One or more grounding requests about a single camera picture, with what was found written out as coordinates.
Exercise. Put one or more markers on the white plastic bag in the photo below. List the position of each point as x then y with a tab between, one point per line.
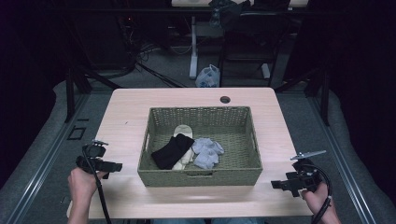
208	77

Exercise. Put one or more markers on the person's right hand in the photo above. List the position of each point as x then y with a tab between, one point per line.
316	197

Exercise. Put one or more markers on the light blue sock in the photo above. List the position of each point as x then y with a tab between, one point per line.
207	144
206	160

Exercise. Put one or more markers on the green woven basket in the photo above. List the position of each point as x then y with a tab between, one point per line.
202	179

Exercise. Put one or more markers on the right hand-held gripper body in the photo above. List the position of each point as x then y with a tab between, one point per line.
306	177

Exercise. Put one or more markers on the dark bag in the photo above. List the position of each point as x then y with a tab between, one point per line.
229	12

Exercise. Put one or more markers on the white desk leg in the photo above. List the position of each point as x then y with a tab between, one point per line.
265	71
193	56

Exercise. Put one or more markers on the black sock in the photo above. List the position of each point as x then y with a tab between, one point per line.
172	152

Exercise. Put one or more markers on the black chair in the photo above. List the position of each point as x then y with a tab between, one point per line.
249	46

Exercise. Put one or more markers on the person's left hand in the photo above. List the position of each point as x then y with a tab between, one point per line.
82	185

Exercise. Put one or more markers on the aluminium floor rail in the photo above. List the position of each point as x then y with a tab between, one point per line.
342	161
43	168

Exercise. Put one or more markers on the black metal stand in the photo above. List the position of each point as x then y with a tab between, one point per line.
325	99
70	93

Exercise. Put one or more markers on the cream sock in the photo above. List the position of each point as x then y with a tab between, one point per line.
183	130

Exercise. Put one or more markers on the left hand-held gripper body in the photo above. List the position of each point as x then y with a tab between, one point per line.
93	151

